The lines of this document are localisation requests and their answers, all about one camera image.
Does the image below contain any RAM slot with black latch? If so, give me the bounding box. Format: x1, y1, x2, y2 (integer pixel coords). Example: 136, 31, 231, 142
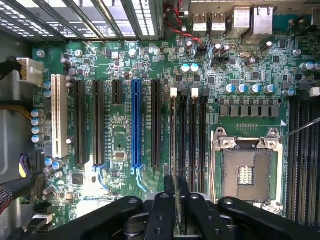
199, 88, 210, 194
179, 88, 189, 180

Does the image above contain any RAM slot with white latch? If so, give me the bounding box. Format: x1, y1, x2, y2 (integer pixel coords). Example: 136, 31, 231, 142
189, 87, 200, 194
169, 87, 179, 181

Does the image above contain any row of black RAM slots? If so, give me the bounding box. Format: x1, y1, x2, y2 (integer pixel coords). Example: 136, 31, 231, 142
286, 96, 320, 227

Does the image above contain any thin metal locking lever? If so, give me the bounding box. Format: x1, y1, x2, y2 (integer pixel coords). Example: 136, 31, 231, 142
210, 130, 217, 204
279, 117, 320, 139

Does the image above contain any metal CPU socket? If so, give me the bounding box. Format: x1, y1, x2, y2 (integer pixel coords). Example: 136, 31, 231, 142
210, 126, 285, 212

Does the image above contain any long black expansion slot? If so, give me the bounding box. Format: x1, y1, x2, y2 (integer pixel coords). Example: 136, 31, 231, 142
73, 79, 88, 166
151, 78, 163, 168
92, 79, 106, 166

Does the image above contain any blue expansion slot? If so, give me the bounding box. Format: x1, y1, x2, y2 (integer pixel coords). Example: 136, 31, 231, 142
131, 78, 143, 169

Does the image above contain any short black expansion slot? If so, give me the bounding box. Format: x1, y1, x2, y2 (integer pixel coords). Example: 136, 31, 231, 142
111, 80, 124, 106

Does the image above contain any white PCI expansion slot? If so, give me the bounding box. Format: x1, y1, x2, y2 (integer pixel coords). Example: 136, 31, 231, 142
50, 73, 69, 159

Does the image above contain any black fan header connector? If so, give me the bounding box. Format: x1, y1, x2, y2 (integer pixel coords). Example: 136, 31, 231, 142
211, 56, 230, 67

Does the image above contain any green motherboard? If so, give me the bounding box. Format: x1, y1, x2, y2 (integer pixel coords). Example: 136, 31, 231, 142
23, 9, 320, 226

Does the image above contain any grey metal PC case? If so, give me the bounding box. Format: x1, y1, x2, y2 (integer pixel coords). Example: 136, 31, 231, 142
0, 0, 320, 240

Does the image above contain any white power connector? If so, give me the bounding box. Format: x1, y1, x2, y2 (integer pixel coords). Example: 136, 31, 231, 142
16, 57, 44, 88

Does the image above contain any silver USB port block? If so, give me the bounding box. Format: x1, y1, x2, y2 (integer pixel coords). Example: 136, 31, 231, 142
191, 11, 209, 33
210, 11, 228, 33

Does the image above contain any silver rear port block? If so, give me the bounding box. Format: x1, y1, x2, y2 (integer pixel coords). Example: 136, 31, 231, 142
232, 5, 252, 37

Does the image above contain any silver ethernet port block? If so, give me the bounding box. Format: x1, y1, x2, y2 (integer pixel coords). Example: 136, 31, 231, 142
251, 5, 274, 36

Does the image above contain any black SATA cable plug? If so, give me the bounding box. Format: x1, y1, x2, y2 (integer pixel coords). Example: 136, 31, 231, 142
23, 201, 55, 237

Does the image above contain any purple cable connector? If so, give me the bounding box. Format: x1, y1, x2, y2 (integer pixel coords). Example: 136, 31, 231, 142
18, 152, 33, 179

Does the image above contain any grey ribbon cable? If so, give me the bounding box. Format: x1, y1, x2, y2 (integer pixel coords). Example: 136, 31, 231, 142
0, 184, 14, 216

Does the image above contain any yellow wire bundle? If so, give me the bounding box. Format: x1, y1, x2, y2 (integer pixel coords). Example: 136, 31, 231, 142
0, 104, 35, 115

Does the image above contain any red and black wire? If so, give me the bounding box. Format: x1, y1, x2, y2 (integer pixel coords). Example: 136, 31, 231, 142
162, 3, 204, 47

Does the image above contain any black cable bundle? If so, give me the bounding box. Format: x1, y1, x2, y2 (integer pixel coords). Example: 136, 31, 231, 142
0, 59, 22, 77

